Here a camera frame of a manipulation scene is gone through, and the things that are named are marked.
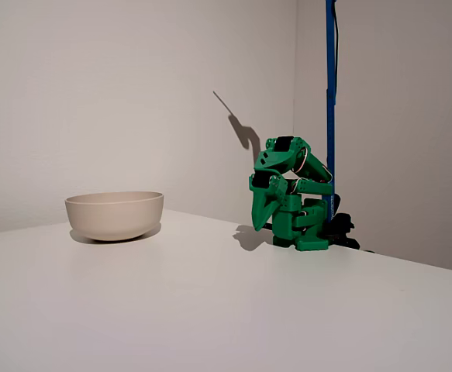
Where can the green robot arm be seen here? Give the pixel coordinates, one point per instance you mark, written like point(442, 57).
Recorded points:
point(287, 224)

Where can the black table clamp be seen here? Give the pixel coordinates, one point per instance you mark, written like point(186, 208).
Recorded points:
point(344, 224)

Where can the blue camera pole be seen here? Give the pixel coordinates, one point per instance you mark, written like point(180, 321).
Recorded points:
point(331, 97)

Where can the beige round bowl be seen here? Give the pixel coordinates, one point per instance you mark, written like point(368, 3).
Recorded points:
point(113, 217)

